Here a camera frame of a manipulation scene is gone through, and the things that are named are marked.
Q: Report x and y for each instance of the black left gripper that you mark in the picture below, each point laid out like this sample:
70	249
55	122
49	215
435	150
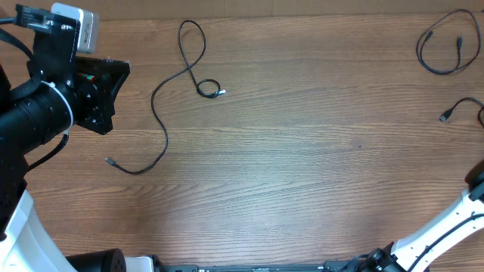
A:
98	91

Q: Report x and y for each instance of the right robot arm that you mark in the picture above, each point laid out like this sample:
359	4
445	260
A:
416	252

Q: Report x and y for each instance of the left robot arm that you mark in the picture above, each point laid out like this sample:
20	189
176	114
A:
66	87

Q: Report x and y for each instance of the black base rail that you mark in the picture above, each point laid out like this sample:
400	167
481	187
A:
261	267

